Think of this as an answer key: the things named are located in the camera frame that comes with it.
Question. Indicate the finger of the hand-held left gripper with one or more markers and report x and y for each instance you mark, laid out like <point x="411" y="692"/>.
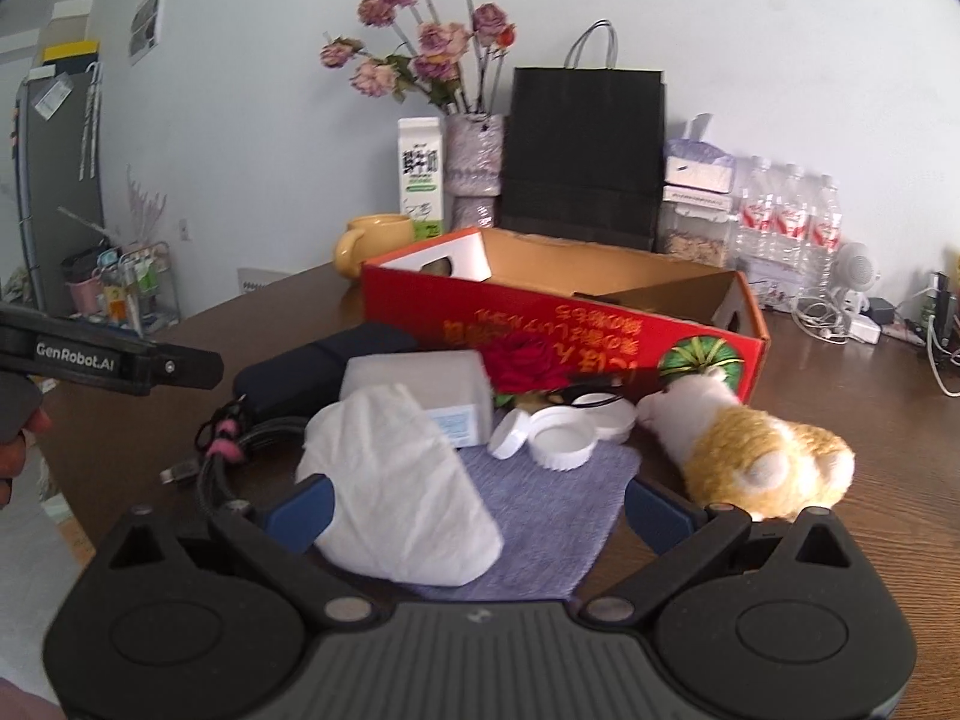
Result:
<point x="187" y="369"/>

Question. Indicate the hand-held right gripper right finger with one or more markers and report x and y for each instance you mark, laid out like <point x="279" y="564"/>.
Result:
<point x="656" y="514"/>

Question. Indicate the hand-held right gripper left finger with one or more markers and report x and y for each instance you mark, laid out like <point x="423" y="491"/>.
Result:
<point x="300" y="514"/>

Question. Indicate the white round lid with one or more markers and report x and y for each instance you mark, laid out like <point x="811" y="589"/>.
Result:
<point x="508" y="435"/>
<point x="619" y="420"/>

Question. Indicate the white tissue bundle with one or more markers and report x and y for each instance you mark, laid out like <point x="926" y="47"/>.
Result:
<point x="397" y="480"/>

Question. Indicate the navy blue pouch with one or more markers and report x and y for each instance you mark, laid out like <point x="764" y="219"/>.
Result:
<point x="300" y="375"/>

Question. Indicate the ribbed white jar lid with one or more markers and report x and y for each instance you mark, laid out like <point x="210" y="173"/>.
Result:
<point x="562" y="450"/>

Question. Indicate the grey-blue cloth mat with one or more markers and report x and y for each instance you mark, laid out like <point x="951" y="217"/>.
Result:
<point x="540" y="525"/>

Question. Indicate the white and yellow plush toy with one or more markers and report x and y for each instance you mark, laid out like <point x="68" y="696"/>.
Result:
<point x="750" y="442"/>

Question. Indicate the translucent white plastic container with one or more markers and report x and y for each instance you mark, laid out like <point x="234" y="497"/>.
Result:
<point x="420" y="379"/>

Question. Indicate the red rose flower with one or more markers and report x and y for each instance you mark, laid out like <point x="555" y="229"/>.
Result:
<point x="525" y="364"/>

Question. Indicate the red cardboard box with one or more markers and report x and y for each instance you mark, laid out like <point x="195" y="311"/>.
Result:
<point x="600" y="322"/>

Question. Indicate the person's left hand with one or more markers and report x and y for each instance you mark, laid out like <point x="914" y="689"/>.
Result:
<point x="11" y="461"/>

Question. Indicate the pink bin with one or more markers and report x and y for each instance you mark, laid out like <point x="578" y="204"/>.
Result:
<point x="82" y="296"/>

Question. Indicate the white slatted object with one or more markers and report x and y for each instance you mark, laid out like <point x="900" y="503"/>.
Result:
<point x="259" y="281"/>

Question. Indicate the dried purple grass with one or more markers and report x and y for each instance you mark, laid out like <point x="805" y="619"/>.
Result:
<point x="146" y="214"/>

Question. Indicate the grey refrigerator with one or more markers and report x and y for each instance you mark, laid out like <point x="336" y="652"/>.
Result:
<point x="60" y="187"/>

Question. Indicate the yellow mug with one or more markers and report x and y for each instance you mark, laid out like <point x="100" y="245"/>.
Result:
<point x="375" y="244"/>

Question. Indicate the translucent hanging strip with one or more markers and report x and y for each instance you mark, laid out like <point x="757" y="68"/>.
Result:
<point x="90" y="127"/>

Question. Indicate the white earphones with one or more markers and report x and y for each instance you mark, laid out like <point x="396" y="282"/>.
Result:
<point x="825" y="331"/>

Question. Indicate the clear jar of seeds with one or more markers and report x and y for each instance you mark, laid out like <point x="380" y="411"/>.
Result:
<point x="694" y="240"/>

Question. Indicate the white charger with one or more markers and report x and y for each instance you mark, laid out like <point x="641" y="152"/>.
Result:
<point x="864" y="328"/>

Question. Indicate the black power adapter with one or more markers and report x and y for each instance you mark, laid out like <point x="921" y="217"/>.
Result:
<point x="881" y="310"/>

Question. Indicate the yellow black box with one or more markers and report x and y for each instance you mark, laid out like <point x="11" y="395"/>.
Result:
<point x="71" y="54"/>

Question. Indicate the white green milk carton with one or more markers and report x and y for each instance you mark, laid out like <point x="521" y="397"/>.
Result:
<point x="421" y="165"/>

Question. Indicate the clear water bottle red label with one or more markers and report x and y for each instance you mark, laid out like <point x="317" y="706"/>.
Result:
<point x="756" y="217"/>
<point x="793" y="221"/>
<point x="825" y="229"/>

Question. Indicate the white round desk fan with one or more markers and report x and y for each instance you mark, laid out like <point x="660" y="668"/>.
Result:
<point x="856" y="270"/>

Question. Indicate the white box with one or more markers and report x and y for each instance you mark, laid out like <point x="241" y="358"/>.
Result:
<point x="71" y="19"/>

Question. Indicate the purple white tissue pack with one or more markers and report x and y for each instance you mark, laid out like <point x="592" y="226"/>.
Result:
<point x="697" y="165"/>

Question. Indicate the dark electronic device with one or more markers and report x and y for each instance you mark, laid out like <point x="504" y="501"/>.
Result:
<point x="946" y="315"/>

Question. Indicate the purple white textured vase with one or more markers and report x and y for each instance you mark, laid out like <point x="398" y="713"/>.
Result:
<point x="472" y="157"/>

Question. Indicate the black paper bag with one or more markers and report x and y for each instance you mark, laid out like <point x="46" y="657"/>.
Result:
<point x="585" y="150"/>

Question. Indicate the dried pink flower bouquet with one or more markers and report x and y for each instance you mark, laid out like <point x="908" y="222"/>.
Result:
<point x="442" y="37"/>

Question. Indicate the wall poster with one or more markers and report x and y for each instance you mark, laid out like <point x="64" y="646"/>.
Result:
<point x="146" y="22"/>

